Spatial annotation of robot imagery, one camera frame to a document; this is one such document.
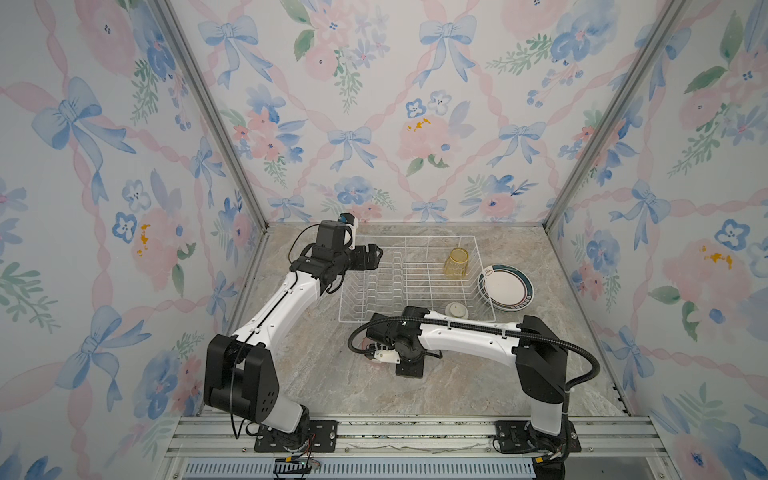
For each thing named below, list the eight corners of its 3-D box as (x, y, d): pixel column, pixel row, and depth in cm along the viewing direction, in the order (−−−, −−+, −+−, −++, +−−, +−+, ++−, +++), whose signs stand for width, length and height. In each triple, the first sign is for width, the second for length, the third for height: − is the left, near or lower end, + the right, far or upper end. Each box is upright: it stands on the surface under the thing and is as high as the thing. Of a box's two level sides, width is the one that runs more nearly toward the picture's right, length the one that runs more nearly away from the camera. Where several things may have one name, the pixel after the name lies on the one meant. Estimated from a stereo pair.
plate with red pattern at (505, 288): (481, 313, 97) (484, 308, 95) (472, 270, 108) (474, 264, 105) (536, 313, 97) (540, 308, 95) (521, 270, 108) (524, 264, 106)
